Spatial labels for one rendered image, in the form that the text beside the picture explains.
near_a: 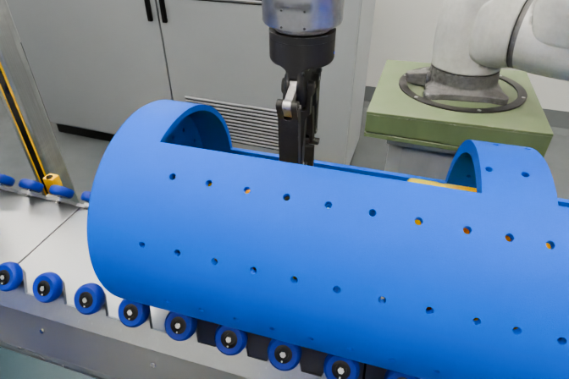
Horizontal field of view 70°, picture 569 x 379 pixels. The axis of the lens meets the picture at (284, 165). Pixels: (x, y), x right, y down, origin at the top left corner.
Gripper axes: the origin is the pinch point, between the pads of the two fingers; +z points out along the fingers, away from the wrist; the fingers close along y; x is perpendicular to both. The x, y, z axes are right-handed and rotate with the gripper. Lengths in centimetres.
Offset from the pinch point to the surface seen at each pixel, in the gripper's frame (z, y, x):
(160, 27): 27, -152, -117
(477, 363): 3.4, 19.9, 22.3
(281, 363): 17.6, 17.2, 2.5
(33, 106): 12, -27, -77
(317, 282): -1.3, 18.8, 6.8
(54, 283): 15.8, 15.8, -33.3
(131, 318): 17.2, 17.0, -19.6
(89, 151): 113, -142, -182
